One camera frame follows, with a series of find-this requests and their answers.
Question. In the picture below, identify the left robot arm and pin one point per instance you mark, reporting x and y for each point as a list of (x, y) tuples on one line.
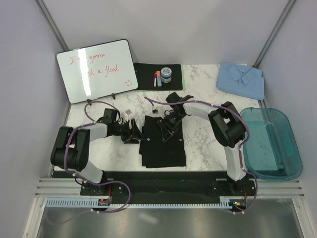
[(71, 148)]

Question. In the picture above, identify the teal transparent plastic bin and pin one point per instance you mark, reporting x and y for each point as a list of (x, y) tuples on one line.
[(271, 153)]

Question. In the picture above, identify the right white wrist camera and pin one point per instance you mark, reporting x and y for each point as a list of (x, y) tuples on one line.
[(158, 111)]

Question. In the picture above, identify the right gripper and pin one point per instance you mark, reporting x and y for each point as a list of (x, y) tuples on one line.
[(165, 136)]

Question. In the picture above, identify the black mat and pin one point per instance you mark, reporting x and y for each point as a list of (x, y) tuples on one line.
[(145, 77)]

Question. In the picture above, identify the red marker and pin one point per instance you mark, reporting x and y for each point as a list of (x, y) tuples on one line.
[(155, 80)]

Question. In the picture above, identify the white dry erase board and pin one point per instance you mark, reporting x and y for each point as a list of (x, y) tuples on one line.
[(97, 71)]

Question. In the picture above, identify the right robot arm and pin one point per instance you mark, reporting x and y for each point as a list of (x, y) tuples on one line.
[(226, 125)]

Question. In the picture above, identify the blue shirt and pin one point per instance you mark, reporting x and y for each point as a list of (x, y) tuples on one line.
[(241, 80)]

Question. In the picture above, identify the aluminium rail frame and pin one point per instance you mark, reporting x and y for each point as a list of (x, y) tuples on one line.
[(67, 187)]

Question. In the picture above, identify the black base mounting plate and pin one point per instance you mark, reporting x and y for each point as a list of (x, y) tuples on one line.
[(169, 187)]

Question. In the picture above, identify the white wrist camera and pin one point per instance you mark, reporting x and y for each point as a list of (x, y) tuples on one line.
[(127, 115), (158, 111)]

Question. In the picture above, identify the light blue cable duct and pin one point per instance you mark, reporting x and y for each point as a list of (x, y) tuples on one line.
[(106, 203)]

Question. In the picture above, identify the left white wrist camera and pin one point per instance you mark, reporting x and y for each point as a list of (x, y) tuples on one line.
[(127, 115)]

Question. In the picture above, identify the black long sleeve shirt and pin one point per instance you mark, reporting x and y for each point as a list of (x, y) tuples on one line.
[(158, 154)]

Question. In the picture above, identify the blue lidded jar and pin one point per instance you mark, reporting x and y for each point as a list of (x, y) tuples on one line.
[(165, 74)]

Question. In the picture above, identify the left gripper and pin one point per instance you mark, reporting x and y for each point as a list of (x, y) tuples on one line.
[(134, 132)]

